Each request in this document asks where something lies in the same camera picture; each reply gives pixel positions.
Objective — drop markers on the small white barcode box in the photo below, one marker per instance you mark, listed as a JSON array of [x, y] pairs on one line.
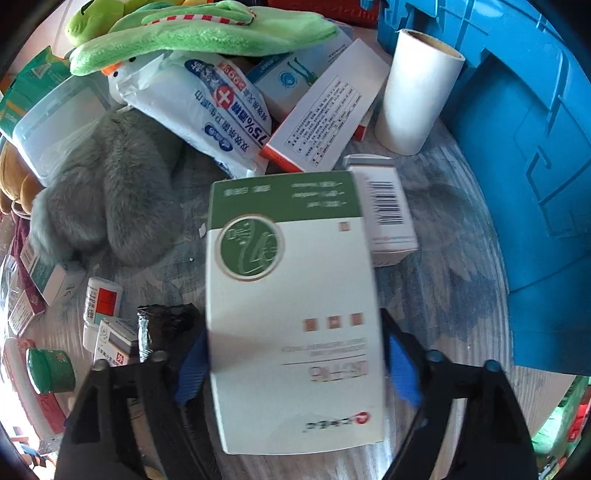
[[388, 207]]

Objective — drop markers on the red green packet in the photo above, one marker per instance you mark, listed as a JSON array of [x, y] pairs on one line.
[[563, 415]]

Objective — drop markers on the white wipes packet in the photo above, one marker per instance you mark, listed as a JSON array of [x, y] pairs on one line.
[[207, 106]]

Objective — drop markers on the small white red box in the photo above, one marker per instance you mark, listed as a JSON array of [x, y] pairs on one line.
[[117, 339]]

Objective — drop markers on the green cabbage plush toy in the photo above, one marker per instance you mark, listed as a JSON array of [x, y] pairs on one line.
[[207, 37]]

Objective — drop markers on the green cap jar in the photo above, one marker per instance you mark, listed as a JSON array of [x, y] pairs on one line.
[[48, 371]]

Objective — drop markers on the small pink white box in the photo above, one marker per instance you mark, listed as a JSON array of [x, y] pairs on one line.
[[25, 314]]

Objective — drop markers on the grey furry plush toy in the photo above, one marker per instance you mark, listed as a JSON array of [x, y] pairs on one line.
[[115, 194]]

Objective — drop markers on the maroon cloth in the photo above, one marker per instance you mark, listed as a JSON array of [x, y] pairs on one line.
[[21, 240]]

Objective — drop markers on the blue plastic container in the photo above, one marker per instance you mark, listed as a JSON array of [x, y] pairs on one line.
[[531, 161]]

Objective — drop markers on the black bag roll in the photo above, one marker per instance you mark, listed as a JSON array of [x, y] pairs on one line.
[[161, 327]]

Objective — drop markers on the clear plastic box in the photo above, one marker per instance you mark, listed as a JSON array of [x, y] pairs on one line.
[[55, 124]]

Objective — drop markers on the red plastic case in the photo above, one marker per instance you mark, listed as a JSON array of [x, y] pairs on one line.
[[323, 11]]

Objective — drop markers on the blue and white medicine box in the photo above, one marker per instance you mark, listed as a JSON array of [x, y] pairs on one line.
[[286, 83]]

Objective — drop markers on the small white red-label bottle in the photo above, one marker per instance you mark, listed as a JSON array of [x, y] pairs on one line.
[[101, 300]]

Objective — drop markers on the teal green packet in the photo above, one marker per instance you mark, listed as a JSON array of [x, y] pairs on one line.
[[27, 87]]

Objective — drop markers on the green frog plush toy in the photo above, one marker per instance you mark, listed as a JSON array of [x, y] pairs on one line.
[[92, 23]]

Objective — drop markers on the small green white box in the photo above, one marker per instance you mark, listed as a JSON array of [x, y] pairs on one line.
[[46, 277]]

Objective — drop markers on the green and white box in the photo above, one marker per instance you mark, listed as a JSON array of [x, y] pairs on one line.
[[295, 286]]

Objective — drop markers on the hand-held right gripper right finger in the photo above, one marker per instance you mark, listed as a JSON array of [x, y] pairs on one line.
[[402, 369]]

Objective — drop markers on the brown bear plush toy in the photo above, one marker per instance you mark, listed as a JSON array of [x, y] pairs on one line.
[[14, 180]]

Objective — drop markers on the white snowman plush toy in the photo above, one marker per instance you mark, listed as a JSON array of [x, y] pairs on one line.
[[121, 74]]

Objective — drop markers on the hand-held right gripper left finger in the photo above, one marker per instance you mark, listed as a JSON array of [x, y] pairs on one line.
[[191, 369]]

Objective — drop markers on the white paper roll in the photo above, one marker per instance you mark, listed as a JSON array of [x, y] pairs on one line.
[[415, 92]]

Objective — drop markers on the white and orange medicine box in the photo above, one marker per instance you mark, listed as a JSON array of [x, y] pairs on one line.
[[323, 115]]

